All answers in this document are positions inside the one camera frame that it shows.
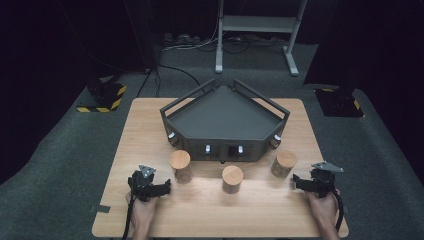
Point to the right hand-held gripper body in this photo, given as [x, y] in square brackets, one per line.
[323, 183]

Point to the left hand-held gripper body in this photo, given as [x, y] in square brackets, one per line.
[141, 186]

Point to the glass jar with wooden lid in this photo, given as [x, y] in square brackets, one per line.
[285, 160]
[232, 175]

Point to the glass jar with brown nuts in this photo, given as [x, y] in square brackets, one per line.
[180, 160]

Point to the dark grey corner rack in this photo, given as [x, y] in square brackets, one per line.
[223, 116]

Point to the person's left hand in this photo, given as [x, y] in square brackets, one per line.
[142, 213]

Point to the person's right hand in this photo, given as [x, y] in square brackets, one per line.
[325, 210]

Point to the black base with striped tape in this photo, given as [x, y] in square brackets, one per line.
[105, 95]
[338, 101]

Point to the black power strip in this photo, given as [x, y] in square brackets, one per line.
[181, 38]

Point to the grey metal stand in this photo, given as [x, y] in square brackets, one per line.
[256, 24]

